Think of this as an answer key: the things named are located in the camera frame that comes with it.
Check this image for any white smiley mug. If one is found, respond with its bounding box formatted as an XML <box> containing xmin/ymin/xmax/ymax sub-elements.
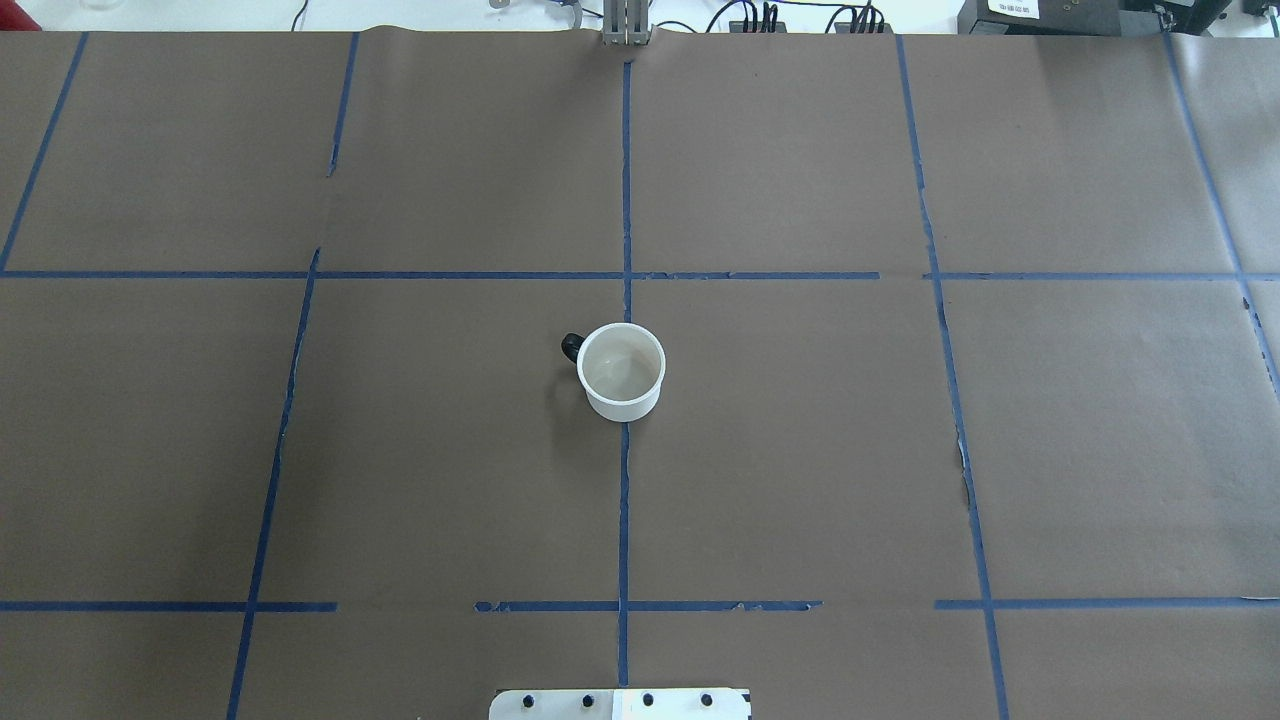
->
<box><xmin>559</xmin><ymin>322</ymin><xmax>667</xmax><ymax>423</ymax></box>

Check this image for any orange black usb hub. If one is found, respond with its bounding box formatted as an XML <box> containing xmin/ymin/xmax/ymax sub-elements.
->
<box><xmin>707</xmin><ymin>1</ymin><xmax>788</xmax><ymax>35</ymax></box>

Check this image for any black desktop box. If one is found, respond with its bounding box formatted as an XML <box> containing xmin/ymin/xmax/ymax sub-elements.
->
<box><xmin>956</xmin><ymin>1</ymin><xmax>1231</xmax><ymax>37</ymax></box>

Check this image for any aluminium frame post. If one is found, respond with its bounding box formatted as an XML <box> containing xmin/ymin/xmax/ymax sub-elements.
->
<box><xmin>602</xmin><ymin>0</ymin><xmax>653</xmax><ymax>46</ymax></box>

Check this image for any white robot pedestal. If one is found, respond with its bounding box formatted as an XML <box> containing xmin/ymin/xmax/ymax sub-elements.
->
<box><xmin>488</xmin><ymin>687</ymin><xmax>753</xmax><ymax>719</ymax></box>

